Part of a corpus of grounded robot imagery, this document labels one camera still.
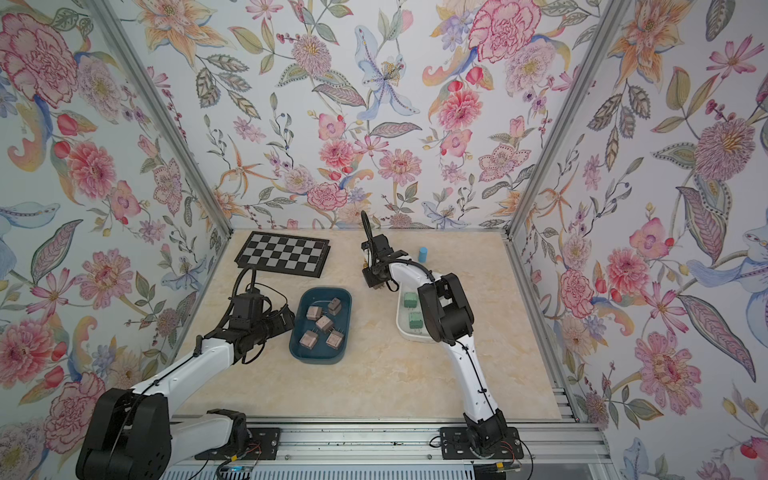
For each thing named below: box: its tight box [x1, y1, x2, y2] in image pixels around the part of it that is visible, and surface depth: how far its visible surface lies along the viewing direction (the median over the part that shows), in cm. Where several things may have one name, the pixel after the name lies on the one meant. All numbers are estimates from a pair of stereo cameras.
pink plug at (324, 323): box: [315, 315, 334, 331], surface depth 95 cm
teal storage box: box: [289, 286, 352, 365], surface depth 95 cm
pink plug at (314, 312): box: [306, 305, 323, 321], surface depth 97 cm
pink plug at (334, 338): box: [325, 328, 344, 350], surface depth 91 cm
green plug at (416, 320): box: [409, 312, 423, 329], surface depth 95 cm
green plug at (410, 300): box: [403, 292, 417, 310], surface depth 100 cm
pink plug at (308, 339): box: [299, 330, 318, 351], surface depth 92 cm
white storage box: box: [388, 260, 437, 342], surface depth 79 cm
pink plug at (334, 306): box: [328, 297, 342, 316], surface depth 97 cm
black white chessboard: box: [234, 231, 331, 278], surface depth 112 cm
